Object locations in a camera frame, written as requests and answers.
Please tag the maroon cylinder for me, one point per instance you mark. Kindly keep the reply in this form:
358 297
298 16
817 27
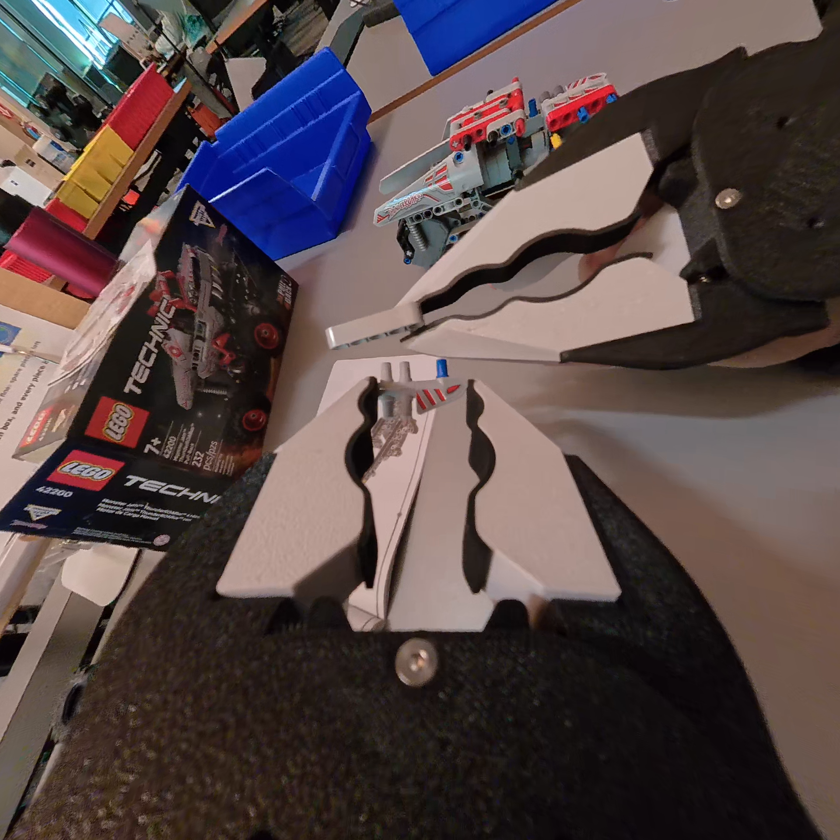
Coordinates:
65 253

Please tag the partly built toy truck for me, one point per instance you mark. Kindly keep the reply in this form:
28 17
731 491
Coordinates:
485 164

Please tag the grey angled brick beam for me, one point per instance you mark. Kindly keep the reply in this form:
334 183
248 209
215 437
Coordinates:
367 331

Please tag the stack of red yellow bins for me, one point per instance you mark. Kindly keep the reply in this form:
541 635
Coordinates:
111 157

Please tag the black toy truck box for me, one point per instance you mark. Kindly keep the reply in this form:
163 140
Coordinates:
177 367

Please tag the grey desk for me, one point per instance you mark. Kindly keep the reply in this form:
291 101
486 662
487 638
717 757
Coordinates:
656 492

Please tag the small grey red-striped brick assembly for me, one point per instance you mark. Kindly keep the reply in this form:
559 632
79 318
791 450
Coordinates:
433 396

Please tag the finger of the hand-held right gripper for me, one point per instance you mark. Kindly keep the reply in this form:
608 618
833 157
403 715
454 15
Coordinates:
590 315
558 210

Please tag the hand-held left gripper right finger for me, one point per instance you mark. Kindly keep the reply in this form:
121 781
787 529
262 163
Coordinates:
544 525

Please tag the white instruction booklet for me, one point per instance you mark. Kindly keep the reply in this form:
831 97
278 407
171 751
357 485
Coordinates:
394 512

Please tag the blue plastic storage bin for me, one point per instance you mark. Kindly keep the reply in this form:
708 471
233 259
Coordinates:
459 33
289 157

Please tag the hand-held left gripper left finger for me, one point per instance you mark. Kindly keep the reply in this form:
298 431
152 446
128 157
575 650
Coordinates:
302 512

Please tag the brown cardboard box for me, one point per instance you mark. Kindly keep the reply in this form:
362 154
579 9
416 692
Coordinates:
33 295

